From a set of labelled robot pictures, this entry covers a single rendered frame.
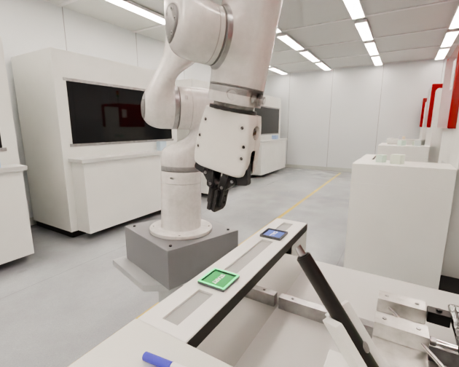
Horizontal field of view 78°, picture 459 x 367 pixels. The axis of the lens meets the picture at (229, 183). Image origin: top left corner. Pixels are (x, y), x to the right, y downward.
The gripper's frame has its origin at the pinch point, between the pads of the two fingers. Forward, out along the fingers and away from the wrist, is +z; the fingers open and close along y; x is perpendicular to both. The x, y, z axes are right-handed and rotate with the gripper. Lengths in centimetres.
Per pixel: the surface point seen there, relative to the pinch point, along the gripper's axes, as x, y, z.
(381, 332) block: -10.2, -30.7, 16.3
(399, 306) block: -18.2, -32.9, 14.7
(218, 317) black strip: 7.4, -8.4, 15.2
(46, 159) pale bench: -127, 299, 88
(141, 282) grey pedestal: -8.5, 23.7, 35.3
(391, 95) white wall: -796, 26, -84
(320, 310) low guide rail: -17.0, -20.3, 22.8
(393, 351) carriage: -8.0, -32.8, 17.0
